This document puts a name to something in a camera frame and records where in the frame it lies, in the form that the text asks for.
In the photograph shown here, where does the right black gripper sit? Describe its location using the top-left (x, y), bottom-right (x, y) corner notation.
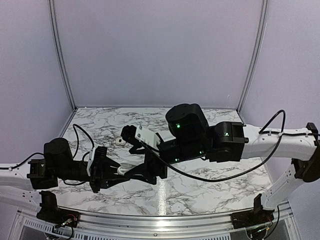
top-left (124, 137), bottom-right (208, 185)

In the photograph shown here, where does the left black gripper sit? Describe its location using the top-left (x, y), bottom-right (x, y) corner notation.
top-left (55, 157), bottom-right (131, 194)

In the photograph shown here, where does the white earbud charging case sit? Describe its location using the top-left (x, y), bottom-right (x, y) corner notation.
top-left (117, 162), bottom-right (137, 176)

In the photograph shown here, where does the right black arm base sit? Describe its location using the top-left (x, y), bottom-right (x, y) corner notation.
top-left (231, 193), bottom-right (275, 229)

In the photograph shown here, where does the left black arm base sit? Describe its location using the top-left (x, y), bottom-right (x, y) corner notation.
top-left (36, 191), bottom-right (80, 228)

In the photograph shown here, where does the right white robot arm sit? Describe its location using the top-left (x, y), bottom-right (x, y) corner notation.
top-left (121, 103), bottom-right (320, 224)

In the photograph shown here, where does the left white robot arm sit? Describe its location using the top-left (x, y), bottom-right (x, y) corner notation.
top-left (0, 137), bottom-right (129, 193)

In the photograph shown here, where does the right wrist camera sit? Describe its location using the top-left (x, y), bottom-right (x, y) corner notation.
top-left (120, 125), bottom-right (162, 152)

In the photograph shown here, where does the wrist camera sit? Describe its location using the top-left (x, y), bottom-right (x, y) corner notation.
top-left (86, 147), bottom-right (97, 177)
top-left (120, 125), bottom-right (162, 152)

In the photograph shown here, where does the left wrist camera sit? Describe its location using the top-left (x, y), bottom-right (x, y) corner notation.
top-left (86, 147), bottom-right (97, 177)

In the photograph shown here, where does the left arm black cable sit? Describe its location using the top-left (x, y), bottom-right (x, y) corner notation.
top-left (9, 124), bottom-right (96, 187)

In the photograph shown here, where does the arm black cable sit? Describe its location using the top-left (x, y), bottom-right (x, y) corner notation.
top-left (9, 124), bottom-right (96, 187)
top-left (141, 109), bottom-right (286, 183)

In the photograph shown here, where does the front aluminium rail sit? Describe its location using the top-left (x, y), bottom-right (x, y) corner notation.
top-left (14, 199), bottom-right (293, 240)

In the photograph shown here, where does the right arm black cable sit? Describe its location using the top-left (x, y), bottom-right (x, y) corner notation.
top-left (141, 109), bottom-right (286, 183)

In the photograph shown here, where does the left aluminium corner post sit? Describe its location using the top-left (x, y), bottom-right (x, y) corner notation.
top-left (47, 0), bottom-right (77, 112)

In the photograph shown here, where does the aluminium corner post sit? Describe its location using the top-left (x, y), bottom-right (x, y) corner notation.
top-left (236, 0), bottom-right (270, 115)
top-left (47, 0), bottom-right (77, 112)

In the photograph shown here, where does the right aluminium corner post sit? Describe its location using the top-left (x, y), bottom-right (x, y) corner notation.
top-left (236, 0), bottom-right (270, 115)

